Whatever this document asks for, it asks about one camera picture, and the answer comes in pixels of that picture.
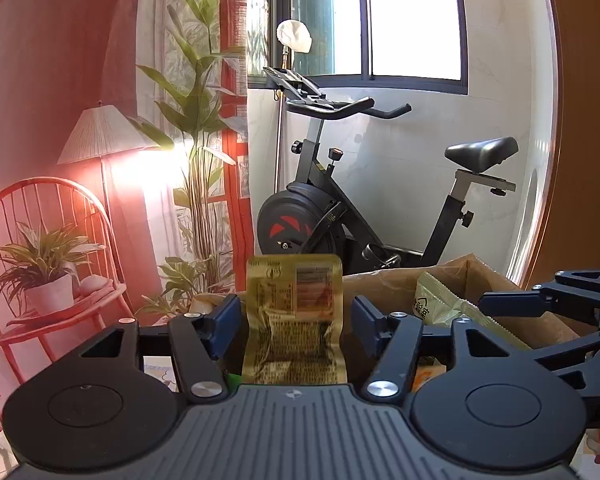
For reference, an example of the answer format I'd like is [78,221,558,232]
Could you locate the dark framed window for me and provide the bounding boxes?
[247,0,468,95]

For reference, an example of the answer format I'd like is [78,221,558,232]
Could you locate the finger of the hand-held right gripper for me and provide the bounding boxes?
[477,269,600,330]
[530,329,600,403]

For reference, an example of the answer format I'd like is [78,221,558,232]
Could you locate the green snack packet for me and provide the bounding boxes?
[412,271,533,351]

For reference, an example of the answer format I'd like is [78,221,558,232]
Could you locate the floral checked tablecloth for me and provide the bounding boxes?
[141,355,181,392]

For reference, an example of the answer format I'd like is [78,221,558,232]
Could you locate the wooden door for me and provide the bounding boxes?
[505,0,600,293]

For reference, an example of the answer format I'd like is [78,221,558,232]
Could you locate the printed room backdrop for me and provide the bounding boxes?
[0,0,256,441]

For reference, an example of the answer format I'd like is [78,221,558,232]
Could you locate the yellow snack packet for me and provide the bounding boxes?
[241,254,348,386]

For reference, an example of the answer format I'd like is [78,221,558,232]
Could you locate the black exercise bike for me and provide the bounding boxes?
[256,66,521,281]

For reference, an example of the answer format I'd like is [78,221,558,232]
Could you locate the pole with white cloth cap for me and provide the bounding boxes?
[275,19,313,196]

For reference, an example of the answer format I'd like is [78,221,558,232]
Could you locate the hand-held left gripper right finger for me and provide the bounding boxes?
[352,295,531,403]

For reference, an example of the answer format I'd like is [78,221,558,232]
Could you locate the orange snack packet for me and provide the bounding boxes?
[412,357,448,393]

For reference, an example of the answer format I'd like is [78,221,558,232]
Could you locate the paper lined cardboard box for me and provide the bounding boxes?
[190,254,600,391]

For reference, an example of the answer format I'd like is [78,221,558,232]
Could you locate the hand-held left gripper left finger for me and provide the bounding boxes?
[80,294,242,403]

